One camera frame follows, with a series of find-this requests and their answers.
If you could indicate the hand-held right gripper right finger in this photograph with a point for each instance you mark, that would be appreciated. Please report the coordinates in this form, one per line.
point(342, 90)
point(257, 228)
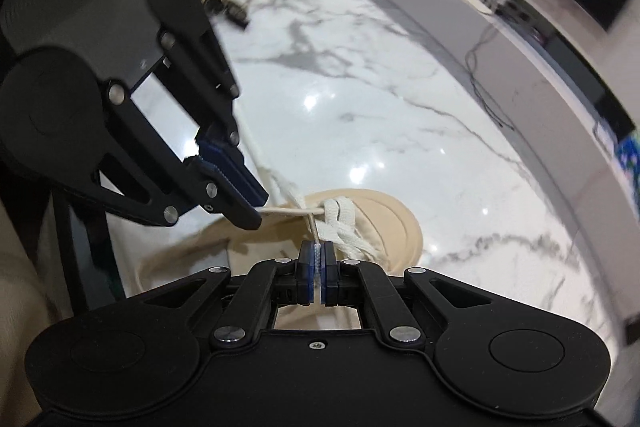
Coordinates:
point(327, 272)

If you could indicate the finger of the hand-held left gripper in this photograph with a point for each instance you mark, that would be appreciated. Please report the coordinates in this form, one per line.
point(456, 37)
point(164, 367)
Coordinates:
point(240, 177)
point(235, 207)

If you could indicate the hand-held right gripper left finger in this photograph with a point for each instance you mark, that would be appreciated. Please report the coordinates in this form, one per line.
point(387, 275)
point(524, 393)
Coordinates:
point(312, 272)

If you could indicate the white shoelace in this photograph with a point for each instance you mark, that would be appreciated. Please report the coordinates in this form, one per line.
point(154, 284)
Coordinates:
point(345, 227)

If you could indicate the beige canvas shoe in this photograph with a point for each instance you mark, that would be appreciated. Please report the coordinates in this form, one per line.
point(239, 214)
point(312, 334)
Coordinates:
point(395, 227)

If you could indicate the black dial wristwatch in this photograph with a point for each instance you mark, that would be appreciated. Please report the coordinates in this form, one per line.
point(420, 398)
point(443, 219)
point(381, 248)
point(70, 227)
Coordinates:
point(237, 14)

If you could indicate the beige sofa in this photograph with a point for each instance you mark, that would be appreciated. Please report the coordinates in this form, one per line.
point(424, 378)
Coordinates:
point(20, 287)

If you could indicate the long white marble cabinet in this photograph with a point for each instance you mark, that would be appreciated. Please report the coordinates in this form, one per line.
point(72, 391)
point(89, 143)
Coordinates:
point(525, 72)

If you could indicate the white flat device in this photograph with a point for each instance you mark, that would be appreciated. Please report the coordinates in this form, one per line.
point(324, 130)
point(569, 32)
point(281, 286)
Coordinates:
point(604, 134)

